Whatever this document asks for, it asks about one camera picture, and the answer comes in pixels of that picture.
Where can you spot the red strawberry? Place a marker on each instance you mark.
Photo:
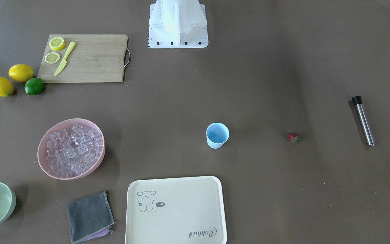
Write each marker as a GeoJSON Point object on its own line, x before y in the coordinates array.
{"type": "Point", "coordinates": [293, 138]}

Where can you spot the steel muddler black tip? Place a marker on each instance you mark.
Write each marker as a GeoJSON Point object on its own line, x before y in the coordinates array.
{"type": "Point", "coordinates": [357, 101]}

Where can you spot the light blue cup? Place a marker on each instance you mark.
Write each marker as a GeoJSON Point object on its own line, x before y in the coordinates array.
{"type": "Point", "coordinates": [217, 134]}

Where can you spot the clear ice cubes pile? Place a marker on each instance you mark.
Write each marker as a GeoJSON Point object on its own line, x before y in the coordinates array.
{"type": "Point", "coordinates": [73, 149]}

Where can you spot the cream rabbit tray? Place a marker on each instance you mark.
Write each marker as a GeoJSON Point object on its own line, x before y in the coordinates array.
{"type": "Point", "coordinates": [187, 210]}

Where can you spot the wooden cutting board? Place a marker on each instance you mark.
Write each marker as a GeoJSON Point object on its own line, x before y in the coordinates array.
{"type": "Point", "coordinates": [95, 58]}

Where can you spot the pink bowl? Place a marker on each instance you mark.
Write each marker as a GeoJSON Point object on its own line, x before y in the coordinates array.
{"type": "Point", "coordinates": [46, 162]}

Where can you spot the grey folded cloth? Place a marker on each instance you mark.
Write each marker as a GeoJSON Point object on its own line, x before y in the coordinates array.
{"type": "Point", "coordinates": [89, 217]}

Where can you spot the yellow plastic knife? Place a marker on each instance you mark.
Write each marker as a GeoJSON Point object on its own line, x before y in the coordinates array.
{"type": "Point", "coordinates": [63, 62]}

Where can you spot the lower lemon slice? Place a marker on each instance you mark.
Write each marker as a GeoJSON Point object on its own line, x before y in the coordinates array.
{"type": "Point", "coordinates": [52, 57]}

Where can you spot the lemon slice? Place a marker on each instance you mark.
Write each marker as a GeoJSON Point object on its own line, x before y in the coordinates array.
{"type": "Point", "coordinates": [52, 57]}
{"type": "Point", "coordinates": [56, 43]}

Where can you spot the upper lemon slice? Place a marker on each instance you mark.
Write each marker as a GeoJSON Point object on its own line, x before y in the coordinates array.
{"type": "Point", "coordinates": [56, 43]}

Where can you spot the green lime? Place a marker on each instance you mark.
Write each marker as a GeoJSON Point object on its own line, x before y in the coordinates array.
{"type": "Point", "coordinates": [34, 86]}

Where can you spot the whole lemon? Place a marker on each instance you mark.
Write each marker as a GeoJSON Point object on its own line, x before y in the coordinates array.
{"type": "Point", "coordinates": [21, 72]}
{"type": "Point", "coordinates": [6, 87]}

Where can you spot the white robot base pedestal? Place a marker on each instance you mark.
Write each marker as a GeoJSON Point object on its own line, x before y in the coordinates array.
{"type": "Point", "coordinates": [178, 24]}

